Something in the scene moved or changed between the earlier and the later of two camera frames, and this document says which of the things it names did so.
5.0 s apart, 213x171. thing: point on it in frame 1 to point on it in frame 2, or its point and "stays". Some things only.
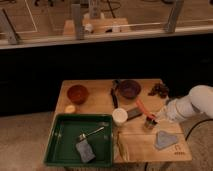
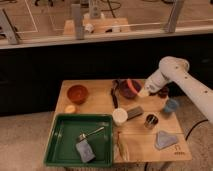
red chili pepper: [148, 115] to [132, 86]
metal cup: [150, 123] stays
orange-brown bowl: [78, 94] stays
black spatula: [114, 91] stays
